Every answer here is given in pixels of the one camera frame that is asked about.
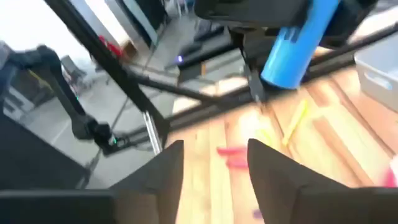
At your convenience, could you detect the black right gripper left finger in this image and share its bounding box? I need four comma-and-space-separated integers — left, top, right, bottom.
108, 139, 184, 224

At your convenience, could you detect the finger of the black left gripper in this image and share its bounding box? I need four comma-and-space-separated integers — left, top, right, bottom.
229, 27, 268, 103
320, 0, 379, 47

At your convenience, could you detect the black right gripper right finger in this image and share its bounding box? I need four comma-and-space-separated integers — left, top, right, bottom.
248, 138, 346, 224

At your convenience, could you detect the pink highlighter marker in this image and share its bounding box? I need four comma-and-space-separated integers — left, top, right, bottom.
216, 146, 247, 157
226, 157, 250, 170
384, 166, 398, 188

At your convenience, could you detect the blue highlighter marker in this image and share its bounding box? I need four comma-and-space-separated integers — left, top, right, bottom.
260, 0, 340, 91

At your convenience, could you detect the yellow highlighter marker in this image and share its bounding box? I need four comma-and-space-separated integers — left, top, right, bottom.
281, 98, 309, 146
256, 127, 274, 147

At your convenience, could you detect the light grey plastic bin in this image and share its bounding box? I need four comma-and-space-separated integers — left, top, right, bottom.
354, 32, 398, 113

